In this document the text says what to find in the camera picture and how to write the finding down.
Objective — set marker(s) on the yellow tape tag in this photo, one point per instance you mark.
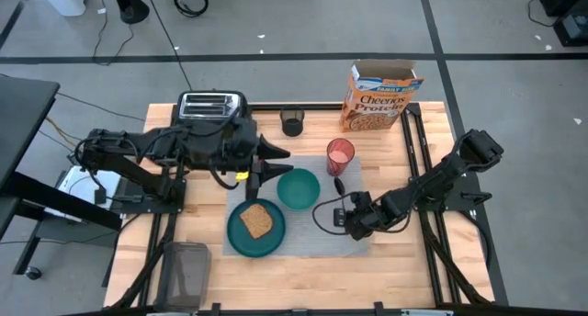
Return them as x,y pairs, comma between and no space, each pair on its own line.
241,176

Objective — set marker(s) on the black aluminium rig frame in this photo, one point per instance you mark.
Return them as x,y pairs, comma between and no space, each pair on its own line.
298,106

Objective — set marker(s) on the orange Cheerios Protein cereal box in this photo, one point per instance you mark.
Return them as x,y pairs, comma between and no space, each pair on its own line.
376,102

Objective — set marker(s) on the black mesh cup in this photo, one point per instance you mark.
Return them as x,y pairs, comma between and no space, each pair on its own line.
292,121

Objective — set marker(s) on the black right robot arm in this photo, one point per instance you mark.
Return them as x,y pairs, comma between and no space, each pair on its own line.
441,176

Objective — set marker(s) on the white flat box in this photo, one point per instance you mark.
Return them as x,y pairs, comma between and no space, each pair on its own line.
78,187

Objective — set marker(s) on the clear smoky plastic container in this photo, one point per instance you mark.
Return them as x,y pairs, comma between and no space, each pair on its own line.
184,274

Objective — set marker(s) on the teal bowl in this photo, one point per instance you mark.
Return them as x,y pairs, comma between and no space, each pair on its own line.
298,188

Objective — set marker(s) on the pink faceted plastic tumbler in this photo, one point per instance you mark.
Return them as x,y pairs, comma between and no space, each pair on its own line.
340,156

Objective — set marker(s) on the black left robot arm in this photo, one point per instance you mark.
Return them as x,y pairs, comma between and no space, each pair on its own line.
138,143

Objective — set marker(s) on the black stand base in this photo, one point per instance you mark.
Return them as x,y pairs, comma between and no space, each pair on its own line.
131,10

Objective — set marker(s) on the brown bread slice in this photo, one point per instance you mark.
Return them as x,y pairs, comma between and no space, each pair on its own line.
256,220

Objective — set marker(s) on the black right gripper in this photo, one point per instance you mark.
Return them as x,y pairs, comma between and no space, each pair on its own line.
365,215

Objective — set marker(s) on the dark desk with black legs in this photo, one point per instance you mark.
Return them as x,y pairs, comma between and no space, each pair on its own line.
23,109

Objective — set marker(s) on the grey woven placemat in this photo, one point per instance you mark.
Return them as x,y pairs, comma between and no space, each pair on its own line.
321,242

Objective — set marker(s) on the black two-slot toaster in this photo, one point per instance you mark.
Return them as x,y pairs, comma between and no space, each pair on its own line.
209,104

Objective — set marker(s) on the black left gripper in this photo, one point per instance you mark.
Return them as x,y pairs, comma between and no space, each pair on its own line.
239,146

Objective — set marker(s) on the black equipment case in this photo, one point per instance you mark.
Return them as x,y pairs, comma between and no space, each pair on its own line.
569,17

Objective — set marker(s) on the teal plate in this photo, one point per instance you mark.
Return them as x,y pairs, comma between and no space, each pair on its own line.
239,242

